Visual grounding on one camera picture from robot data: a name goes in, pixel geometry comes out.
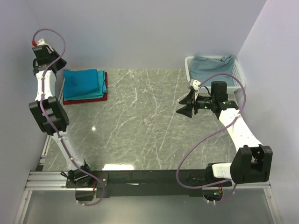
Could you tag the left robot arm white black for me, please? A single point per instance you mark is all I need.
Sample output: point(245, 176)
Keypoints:
point(49, 114)

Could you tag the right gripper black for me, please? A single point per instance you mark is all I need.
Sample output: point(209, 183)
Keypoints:
point(187, 110)

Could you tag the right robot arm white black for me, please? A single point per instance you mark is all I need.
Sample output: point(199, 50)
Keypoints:
point(252, 161)

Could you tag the folded red t shirt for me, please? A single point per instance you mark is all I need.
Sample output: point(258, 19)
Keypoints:
point(96, 96)

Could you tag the aluminium rail frame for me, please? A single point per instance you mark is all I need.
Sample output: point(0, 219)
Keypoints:
point(137, 128)

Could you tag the grey blue t shirt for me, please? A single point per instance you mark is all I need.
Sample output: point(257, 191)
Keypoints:
point(204, 67)

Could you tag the white plastic basket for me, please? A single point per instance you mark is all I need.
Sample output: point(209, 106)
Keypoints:
point(237, 72)

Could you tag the folded light teal t shirt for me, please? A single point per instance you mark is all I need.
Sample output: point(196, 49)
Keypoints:
point(84, 85)

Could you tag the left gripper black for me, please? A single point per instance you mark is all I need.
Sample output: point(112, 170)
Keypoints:
point(62, 63)

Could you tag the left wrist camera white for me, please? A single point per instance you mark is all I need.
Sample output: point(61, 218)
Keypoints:
point(40, 43)

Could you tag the black base beam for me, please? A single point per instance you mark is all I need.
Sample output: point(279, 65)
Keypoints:
point(154, 182)

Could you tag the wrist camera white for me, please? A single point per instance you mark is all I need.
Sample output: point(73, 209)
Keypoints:
point(40, 43)
point(194, 88)

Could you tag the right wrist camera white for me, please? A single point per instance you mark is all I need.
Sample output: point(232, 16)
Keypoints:
point(194, 88)

